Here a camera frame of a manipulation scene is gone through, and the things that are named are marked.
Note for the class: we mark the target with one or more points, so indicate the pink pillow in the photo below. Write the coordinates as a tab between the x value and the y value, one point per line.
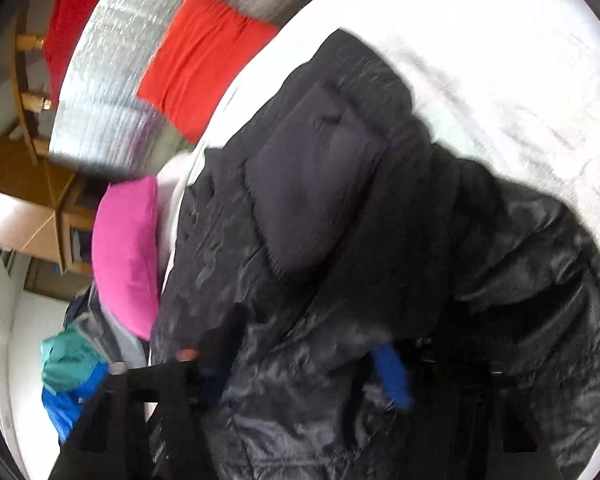
125	250

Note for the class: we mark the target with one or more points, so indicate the silver foil mat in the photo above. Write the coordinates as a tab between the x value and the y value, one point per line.
110	85

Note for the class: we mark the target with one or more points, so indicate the red-orange pillow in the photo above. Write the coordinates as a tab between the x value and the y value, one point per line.
205	65

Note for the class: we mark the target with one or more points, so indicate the wooden stair railing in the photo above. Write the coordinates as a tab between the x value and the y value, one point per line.
30	100

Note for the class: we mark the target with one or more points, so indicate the blue jacket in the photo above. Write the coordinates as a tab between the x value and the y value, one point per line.
67	410

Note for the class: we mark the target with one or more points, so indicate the white blanket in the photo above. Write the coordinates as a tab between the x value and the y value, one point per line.
480	60

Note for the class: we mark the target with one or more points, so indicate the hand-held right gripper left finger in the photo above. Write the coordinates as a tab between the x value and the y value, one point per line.
130	425

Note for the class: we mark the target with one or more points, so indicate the wooden cabinet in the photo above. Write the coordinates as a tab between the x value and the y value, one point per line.
25	200

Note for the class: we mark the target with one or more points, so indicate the grey garment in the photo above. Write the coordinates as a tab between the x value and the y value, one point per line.
125	330

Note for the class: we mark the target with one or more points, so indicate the teal garment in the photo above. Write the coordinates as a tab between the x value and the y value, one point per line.
70	362

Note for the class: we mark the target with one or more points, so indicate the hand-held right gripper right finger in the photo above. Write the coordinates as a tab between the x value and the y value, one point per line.
392	375

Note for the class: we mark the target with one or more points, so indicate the black padded jacket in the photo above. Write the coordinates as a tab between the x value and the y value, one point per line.
330	210

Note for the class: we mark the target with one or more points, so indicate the red cloth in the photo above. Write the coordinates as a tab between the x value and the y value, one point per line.
70	20

